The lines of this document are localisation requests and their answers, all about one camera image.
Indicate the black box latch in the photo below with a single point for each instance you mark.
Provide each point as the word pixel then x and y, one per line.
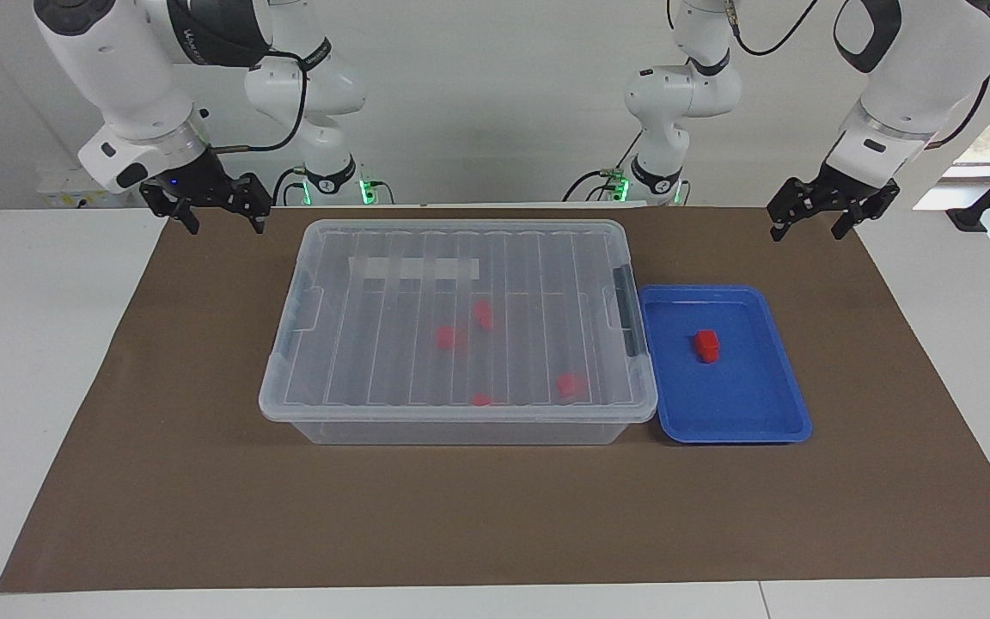
pixel 626 309

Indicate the white wall power strip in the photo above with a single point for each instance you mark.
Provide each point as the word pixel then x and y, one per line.
pixel 74 193

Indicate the brown table mat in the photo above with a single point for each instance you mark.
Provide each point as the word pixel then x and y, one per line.
pixel 495 516

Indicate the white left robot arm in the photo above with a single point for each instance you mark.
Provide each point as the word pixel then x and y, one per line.
pixel 916 77

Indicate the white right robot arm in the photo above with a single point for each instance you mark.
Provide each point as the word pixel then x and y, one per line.
pixel 117 69

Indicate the clear ribbed box lid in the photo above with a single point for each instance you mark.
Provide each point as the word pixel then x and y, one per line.
pixel 392 361

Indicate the blue plastic tray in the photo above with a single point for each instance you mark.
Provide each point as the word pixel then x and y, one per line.
pixel 744 404

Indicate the clear plastic storage box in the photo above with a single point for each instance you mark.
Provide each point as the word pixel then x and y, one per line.
pixel 461 432

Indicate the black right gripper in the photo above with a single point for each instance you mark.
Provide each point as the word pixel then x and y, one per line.
pixel 203 189

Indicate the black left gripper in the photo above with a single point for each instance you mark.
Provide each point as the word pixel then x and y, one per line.
pixel 839 193

